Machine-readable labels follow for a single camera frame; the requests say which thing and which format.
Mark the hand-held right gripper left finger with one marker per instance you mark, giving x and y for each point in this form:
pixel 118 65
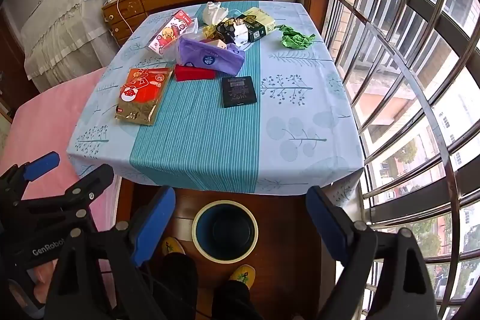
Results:
pixel 155 222

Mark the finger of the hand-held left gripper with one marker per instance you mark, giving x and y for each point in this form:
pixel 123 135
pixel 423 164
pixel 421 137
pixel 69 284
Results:
pixel 86 187
pixel 41 165

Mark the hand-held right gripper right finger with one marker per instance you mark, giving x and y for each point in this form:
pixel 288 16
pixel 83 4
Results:
pixel 328 226

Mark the dark blue waste bin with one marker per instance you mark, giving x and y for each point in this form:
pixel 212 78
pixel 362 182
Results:
pixel 225 230

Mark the red and gold snack bag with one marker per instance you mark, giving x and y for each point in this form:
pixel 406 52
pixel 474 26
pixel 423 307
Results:
pixel 142 95

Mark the red box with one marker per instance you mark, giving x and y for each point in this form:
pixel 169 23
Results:
pixel 195 73

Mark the black square box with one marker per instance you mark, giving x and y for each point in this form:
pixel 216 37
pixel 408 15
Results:
pixel 239 91

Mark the pink cartoon print packet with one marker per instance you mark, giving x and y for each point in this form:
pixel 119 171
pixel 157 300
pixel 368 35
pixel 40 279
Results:
pixel 167 35

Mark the purple tissue pack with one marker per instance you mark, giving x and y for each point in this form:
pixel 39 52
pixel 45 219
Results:
pixel 210 57

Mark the mauve drink carton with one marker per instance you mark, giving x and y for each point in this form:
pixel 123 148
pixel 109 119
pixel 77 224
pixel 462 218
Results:
pixel 213 43

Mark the green paper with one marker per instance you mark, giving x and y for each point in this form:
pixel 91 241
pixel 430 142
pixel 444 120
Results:
pixel 296 39

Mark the yellow wrapper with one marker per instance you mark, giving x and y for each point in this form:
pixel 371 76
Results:
pixel 210 32

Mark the black and gold wrapper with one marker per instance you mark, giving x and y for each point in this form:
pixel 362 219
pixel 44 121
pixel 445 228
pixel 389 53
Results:
pixel 226 29

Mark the white and black printed packet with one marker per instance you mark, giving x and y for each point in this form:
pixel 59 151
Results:
pixel 242 35

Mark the white tissue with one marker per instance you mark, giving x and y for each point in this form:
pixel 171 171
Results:
pixel 213 14

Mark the pale yellow bag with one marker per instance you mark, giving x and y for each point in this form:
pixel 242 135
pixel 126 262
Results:
pixel 260 15

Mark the yellow slipper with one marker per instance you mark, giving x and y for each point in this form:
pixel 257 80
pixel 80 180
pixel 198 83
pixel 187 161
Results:
pixel 243 275
pixel 173 246

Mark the pink bed sheet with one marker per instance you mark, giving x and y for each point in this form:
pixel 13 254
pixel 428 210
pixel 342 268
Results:
pixel 48 117

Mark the person's left leg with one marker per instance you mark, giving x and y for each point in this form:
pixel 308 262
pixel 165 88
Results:
pixel 180 286

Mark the person's leg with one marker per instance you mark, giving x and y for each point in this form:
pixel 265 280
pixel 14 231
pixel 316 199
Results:
pixel 232 301
pixel 180 286

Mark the light blue leaf print tablecloth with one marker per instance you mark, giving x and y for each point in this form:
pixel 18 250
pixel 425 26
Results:
pixel 202 140

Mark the person's right leg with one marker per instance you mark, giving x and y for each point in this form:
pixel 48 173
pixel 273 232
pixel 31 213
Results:
pixel 232 301

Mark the white lace cover cloth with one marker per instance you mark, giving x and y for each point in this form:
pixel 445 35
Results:
pixel 63 27

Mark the window with metal grille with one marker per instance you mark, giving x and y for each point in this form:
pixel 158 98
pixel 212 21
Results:
pixel 412 42

